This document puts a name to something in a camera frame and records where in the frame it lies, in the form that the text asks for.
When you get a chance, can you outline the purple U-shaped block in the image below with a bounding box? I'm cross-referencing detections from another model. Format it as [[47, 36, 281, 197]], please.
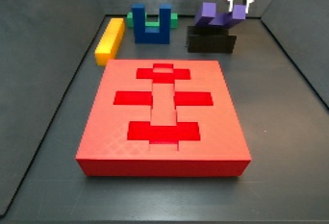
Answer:
[[194, 2, 246, 29]]

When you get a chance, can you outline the green stepped block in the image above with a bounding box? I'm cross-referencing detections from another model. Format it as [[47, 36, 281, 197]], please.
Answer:
[[126, 12, 179, 29]]

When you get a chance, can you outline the blue U-shaped block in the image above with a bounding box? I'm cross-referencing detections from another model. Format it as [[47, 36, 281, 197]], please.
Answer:
[[131, 3, 173, 44]]

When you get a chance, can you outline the black angled fixture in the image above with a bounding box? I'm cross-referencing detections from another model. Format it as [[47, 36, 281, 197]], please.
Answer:
[[186, 26, 237, 54]]

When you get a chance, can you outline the red slotted board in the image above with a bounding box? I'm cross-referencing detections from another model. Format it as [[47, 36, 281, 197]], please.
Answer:
[[76, 60, 252, 177]]

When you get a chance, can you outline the yellow long block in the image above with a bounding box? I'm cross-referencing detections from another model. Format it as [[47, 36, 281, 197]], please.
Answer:
[[94, 18, 126, 66]]

